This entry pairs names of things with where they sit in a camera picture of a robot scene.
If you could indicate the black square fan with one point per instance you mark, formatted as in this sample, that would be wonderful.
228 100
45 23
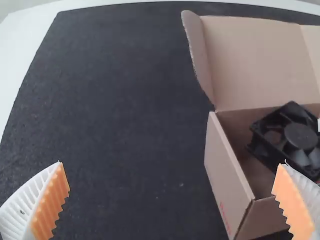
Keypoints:
295 135

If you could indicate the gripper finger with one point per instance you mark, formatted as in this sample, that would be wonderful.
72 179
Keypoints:
32 200
300 205

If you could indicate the cardboard box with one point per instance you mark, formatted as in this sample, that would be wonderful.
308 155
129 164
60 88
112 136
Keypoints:
250 62

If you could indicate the black mat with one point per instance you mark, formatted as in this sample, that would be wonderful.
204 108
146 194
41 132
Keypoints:
120 112

